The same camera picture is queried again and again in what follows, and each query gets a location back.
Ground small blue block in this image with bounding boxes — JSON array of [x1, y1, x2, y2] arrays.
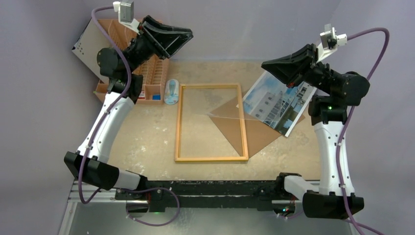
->
[[152, 94, 161, 100]]

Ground clear frame glass pane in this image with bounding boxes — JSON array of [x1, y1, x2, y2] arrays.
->
[[181, 87, 270, 158]]

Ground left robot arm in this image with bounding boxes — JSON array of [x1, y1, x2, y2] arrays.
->
[[64, 16, 193, 200]]

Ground white perforated paper sheet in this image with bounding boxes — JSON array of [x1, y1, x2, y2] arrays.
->
[[72, 20, 110, 83]]

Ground orange plastic desk organizer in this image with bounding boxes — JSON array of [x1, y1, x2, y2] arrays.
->
[[98, 19, 169, 105]]

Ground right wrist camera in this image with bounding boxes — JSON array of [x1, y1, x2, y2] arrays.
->
[[316, 23, 347, 62]]

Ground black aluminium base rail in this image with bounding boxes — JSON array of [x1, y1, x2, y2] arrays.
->
[[67, 179, 353, 215]]

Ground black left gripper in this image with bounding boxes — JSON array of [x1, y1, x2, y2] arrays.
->
[[124, 16, 192, 74]]

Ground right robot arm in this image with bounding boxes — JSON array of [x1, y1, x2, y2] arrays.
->
[[261, 44, 370, 219]]

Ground building and sky photo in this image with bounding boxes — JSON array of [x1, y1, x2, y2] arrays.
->
[[243, 71, 317, 137]]

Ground yellow wooden picture frame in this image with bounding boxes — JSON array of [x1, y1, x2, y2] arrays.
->
[[174, 83, 249, 163]]

